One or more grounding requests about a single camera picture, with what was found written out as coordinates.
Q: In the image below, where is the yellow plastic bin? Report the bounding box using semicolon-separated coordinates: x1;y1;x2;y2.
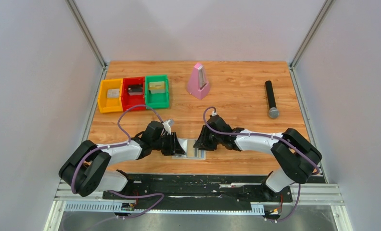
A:
97;78;123;113

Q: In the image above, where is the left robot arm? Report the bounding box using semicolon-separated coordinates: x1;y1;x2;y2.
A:
58;120;189;199

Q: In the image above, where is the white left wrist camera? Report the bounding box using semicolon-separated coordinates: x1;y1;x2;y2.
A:
162;119;174;134

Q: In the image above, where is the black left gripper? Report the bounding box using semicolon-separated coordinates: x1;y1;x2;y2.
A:
152;132;186;156

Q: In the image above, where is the silver card stack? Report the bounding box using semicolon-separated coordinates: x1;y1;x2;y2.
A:
106;89;120;99

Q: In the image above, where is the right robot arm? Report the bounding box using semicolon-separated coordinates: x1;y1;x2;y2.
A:
194;115;322;201

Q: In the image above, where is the black silver microphone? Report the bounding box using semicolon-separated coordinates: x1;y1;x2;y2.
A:
265;80;279;119

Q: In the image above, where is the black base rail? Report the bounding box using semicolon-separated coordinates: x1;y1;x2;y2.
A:
55;173;346;215

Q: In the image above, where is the green plastic bin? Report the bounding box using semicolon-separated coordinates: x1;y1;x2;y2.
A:
145;75;170;109

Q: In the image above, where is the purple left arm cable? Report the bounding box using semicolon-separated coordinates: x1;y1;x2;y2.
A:
70;104;165;222

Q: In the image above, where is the red plastic bin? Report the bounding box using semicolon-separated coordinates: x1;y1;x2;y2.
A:
121;77;145;111

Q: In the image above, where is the pink metronome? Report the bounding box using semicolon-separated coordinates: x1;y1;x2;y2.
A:
187;63;210;100

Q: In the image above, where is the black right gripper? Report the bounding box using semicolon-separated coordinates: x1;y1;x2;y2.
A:
193;126;223;152

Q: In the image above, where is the black card stack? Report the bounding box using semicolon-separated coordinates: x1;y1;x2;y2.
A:
127;84;143;96

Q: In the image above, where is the gold card stack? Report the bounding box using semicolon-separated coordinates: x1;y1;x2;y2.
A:
148;81;166;94

